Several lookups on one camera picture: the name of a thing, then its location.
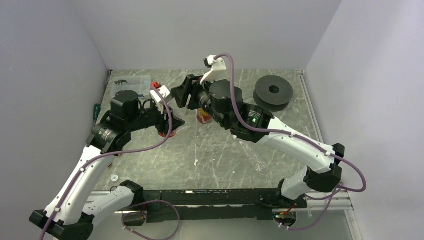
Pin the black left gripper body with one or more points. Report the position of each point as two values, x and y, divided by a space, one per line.
162 125

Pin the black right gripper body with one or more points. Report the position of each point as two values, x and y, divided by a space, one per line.
194 102

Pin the gold red tea bottle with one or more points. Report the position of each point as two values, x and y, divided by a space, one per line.
202 116

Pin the white tea bottle cap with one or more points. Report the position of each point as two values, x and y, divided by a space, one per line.
114 178

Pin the clear bottle white cap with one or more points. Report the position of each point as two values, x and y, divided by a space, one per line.
252 155

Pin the clear bottle red label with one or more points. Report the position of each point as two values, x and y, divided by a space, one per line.
164 133

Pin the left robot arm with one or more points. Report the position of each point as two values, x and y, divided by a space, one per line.
69 216

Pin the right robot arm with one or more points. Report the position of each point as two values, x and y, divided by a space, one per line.
251 123

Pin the clear plastic organizer box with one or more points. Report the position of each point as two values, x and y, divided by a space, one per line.
137 83

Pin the claw hammer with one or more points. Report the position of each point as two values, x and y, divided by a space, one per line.
120 82

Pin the black spool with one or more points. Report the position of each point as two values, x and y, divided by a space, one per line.
273 93

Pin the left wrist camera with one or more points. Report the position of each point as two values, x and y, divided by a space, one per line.
161 95

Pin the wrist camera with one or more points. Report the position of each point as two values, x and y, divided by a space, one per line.
161 95
217 67

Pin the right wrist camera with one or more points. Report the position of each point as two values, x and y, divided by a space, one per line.
217 67

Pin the green handle screwdriver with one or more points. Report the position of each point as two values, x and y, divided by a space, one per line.
96 112

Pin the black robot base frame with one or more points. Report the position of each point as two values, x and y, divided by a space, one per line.
213 204

